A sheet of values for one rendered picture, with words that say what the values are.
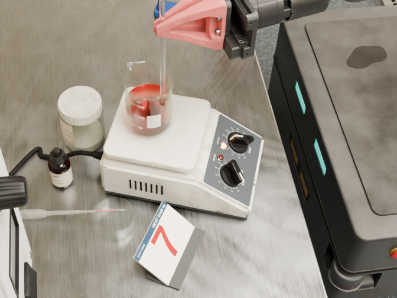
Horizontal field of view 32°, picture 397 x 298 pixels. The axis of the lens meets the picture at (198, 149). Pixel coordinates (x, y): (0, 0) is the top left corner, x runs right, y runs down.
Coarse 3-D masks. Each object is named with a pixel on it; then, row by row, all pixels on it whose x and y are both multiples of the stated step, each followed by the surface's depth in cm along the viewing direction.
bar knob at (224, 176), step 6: (228, 162) 89; (234, 162) 88; (222, 168) 89; (228, 168) 89; (234, 168) 88; (222, 174) 88; (228, 174) 89; (234, 174) 88; (240, 174) 88; (228, 180) 88; (234, 180) 88; (240, 180) 88; (234, 186) 89
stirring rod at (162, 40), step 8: (160, 0) 72; (160, 8) 73; (160, 16) 74; (160, 40) 77; (160, 48) 78; (160, 56) 79; (160, 64) 80; (160, 72) 81; (160, 80) 82; (160, 88) 83
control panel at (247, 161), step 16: (224, 128) 93; (240, 128) 94; (256, 144) 95; (208, 160) 88; (224, 160) 90; (240, 160) 92; (256, 160) 93; (208, 176) 87; (224, 192) 88; (240, 192) 89
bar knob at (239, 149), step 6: (234, 132) 93; (228, 138) 92; (234, 138) 91; (240, 138) 91; (246, 138) 92; (252, 138) 92; (234, 144) 92; (240, 144) 92; (246, 144) 93; (234, 150) 92; (240, 150) 92; (246, 150) 93
